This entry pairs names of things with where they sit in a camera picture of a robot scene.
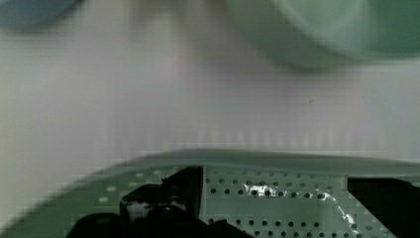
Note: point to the green plastic strainer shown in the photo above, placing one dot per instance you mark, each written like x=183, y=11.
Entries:
x=267, y=195

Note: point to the light blue cup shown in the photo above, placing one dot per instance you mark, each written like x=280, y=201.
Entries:
x=23, y=13

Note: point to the light green mug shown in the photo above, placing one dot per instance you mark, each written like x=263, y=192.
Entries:
x=326, y=34

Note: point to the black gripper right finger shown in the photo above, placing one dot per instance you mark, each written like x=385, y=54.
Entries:
x=394, y=202

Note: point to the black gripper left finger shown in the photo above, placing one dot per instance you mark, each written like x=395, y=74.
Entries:
x=168, y=209

